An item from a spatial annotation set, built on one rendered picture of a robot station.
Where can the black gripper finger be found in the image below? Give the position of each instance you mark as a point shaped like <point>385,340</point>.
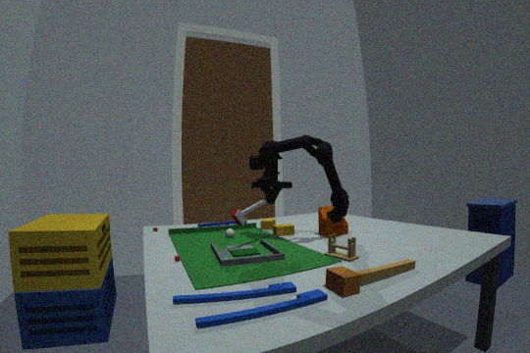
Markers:
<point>267,193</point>
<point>275,193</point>

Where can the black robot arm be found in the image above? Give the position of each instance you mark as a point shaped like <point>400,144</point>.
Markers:
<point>268,159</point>

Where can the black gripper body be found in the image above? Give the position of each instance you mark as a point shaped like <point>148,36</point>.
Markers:
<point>278,185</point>

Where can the red putter with grey shaft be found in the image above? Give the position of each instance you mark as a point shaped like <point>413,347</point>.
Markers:
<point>239,215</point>

